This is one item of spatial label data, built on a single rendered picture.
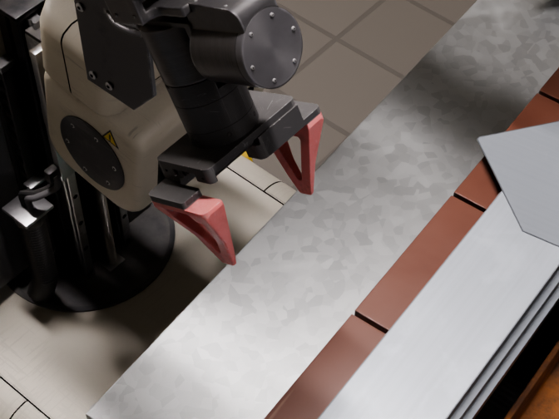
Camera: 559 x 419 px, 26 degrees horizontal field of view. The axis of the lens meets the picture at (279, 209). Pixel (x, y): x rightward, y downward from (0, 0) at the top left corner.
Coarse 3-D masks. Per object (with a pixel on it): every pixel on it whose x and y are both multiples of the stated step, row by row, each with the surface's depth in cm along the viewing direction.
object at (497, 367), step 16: (544, 288) 115; (544, 304) 115; (528, 320) 112; (544, 320) 114; (512, 336) 111; (528, 336) 112; (496, 352) 110; (512, 352) 111; (496, 368) 109; (480, 384) 108; (496, 384) 109; (464, 400) 107; (480, 400) 108; (448, 416) 105; (464, 416) 107
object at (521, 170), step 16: (528, 128) 126; (544, 128) 126; (512, 144) 125; (528, 144) 125; (544, 144) 125; (512, 160) 123; (528, 160) 123; (544, 160) 123; (496, 176) 122; (512, 176) 122; (528, 176) 122; (544, 176) 122; (512, 192) 121; (528, 192) 121; (544, 192) 121; (512, 208) 119; (528, 208) 119
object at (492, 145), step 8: (480, 136) 125; (488, 136) 125; (496, 136) 125; (504, 136) 125; (480, 144) 125; (488, 144) 125; (496, 144) 125; (504, 144) 125; (488, 152) 124; (496, 152) 124; (488, 160) 123; (496, 160) 123
